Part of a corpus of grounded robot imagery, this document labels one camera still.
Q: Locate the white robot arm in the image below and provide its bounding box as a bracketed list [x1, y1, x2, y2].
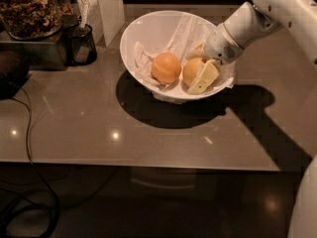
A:
[189, 0, 317, 238]

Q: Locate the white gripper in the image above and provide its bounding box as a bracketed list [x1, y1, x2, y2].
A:
[185, 23, 244, 95]

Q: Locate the black cable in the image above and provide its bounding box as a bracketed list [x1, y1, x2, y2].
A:
[0, 82, 120, 238]

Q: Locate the white tilted bowl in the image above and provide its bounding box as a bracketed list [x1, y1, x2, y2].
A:
[119, 10, 238, 102]

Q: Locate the black mesh pen cup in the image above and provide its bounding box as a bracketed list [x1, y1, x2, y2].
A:
[62, 24, 97, 66]

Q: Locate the white paper bowl liner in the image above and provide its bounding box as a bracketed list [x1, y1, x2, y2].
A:
[133, 13, 236, 105]

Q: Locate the orange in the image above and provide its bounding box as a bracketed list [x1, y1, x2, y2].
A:
[151, 53, 182, 84]
[182, 58, 203, 86]

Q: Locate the white utensil in cup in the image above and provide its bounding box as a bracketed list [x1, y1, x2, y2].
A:
[79, 0, 89, 29]

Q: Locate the white upright panel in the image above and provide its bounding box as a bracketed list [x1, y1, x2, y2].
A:
[87, 0, 125, 47]

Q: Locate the glass jar of nuts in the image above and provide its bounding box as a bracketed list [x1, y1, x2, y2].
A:
[0, 0, 62, 41]

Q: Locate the steel box under jar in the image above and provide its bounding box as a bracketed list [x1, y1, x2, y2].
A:
[0, 14, 80, 71]

